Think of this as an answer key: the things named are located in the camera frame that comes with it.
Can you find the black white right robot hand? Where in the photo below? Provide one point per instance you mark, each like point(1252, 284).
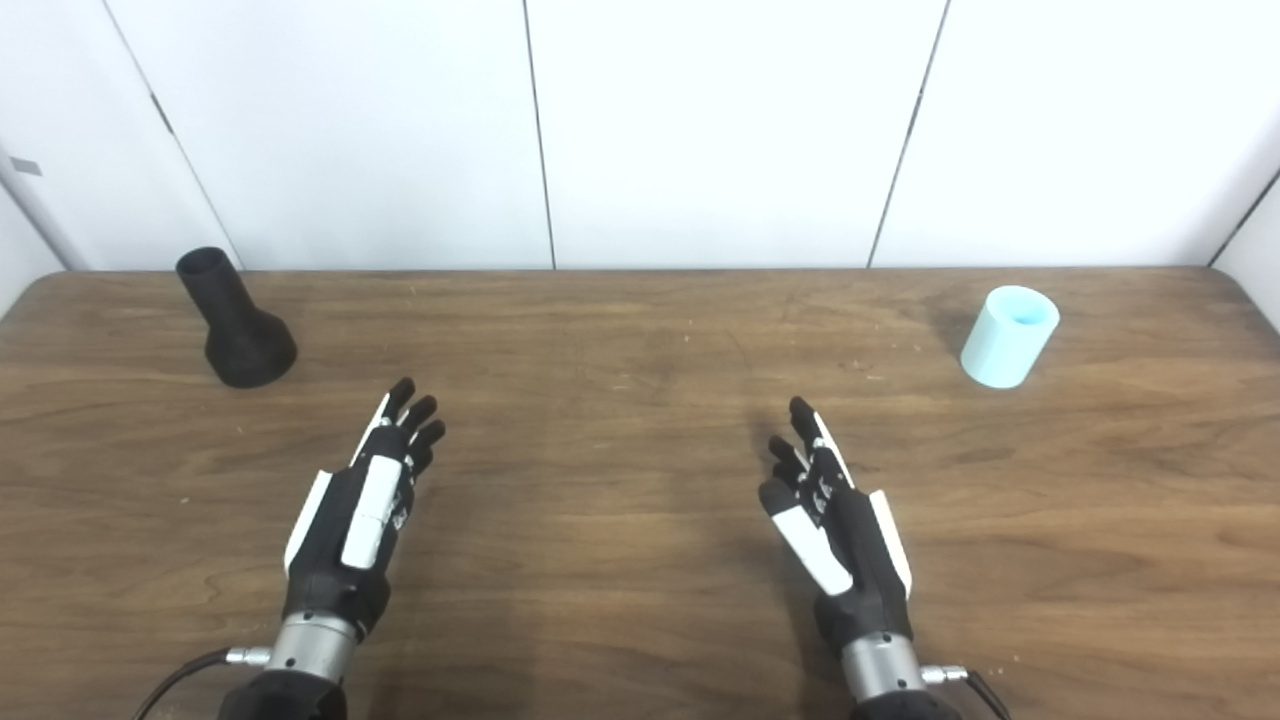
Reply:
point(865, 550)

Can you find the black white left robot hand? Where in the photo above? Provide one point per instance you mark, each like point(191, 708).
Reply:
point(335, 530)

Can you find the black flared nozzle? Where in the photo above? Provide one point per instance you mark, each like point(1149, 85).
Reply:
point(240, 340)

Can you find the light blue cylinder cup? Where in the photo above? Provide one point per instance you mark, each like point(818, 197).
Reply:
point(1005, 340)

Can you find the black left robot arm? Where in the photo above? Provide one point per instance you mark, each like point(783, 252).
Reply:
point(305, 660)

